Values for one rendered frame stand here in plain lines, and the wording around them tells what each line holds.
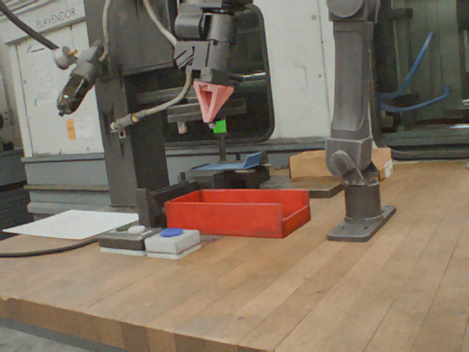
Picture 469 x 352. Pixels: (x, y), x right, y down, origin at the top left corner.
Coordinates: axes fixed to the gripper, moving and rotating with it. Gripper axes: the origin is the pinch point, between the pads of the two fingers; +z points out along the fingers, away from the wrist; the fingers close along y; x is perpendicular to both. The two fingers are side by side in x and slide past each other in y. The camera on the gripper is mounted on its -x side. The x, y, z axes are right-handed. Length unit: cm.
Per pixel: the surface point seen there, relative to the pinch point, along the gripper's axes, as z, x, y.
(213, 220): 17.7, 8.7, 3.2
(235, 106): -3.4, -10.5, -19.1
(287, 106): -7, -36, -75
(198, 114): -0.2, -9.3, -6.2
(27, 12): -81, -549, -206
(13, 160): 66, -317, -107
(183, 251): 21.2, 12.9, 13.6
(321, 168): 8.5, 0.8, -43.8
